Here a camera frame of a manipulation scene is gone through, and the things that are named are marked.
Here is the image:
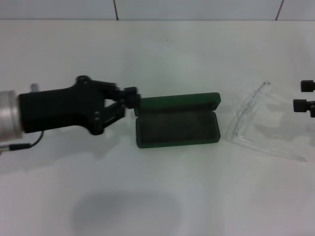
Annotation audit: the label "green glasses case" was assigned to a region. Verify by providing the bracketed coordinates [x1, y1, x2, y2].
[134, 92, 221, 149]

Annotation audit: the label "clear plastic glasses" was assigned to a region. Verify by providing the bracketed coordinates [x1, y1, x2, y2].
[226, 80, 308, 163]

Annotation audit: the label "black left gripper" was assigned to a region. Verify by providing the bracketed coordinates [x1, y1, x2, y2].
[18, 76, 141, 136]

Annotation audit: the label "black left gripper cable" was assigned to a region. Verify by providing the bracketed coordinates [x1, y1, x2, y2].
[0, 131, 45, 152]

